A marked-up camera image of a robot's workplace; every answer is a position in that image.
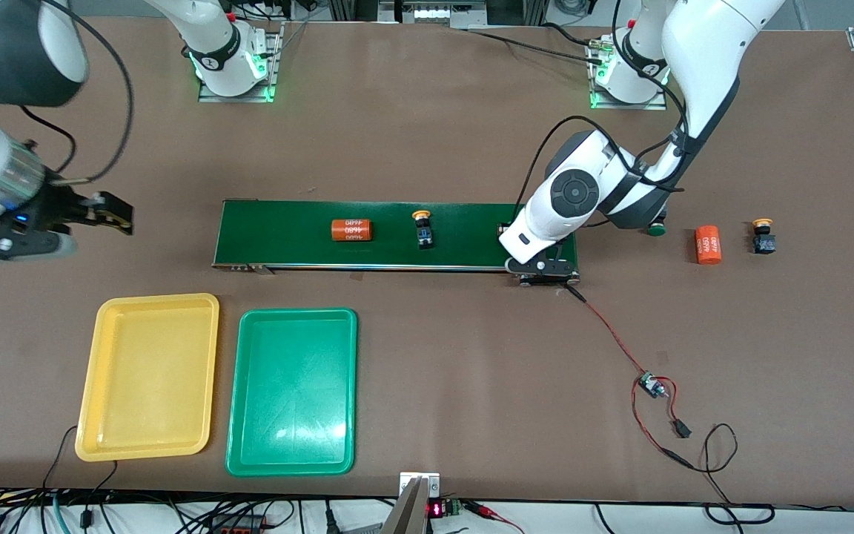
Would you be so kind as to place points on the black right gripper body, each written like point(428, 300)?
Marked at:
point(57, 206)

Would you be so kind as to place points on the orange cylinder white print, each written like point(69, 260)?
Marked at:
point(708, 244)
point(353, 230)

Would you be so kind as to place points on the yellow push button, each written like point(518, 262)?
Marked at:
point(763, 239)
point(422, 231)

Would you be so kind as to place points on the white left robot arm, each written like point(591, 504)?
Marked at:
point(701, 44)

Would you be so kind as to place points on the yellow plastic tray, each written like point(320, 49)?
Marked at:
point(145, 386)

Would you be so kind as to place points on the green conveyor belt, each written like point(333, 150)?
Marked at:
point(286, 233)

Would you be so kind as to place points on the green plastic tray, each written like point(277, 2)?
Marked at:
point(293, 400)

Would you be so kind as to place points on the orange power strip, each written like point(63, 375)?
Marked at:
point(238, 526)

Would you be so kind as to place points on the red digit display module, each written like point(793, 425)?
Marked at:
point(438, 509)

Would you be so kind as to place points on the red clip lead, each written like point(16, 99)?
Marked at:
point(482, 509)

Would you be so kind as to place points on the small speed controller board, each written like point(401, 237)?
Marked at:
point(649, 385)

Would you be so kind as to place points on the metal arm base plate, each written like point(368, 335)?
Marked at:
point(234, 97)
point(631, 106)

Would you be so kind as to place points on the metal equipment frame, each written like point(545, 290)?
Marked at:
point(434, 13)

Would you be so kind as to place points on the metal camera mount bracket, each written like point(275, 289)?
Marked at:
point(412, 512)

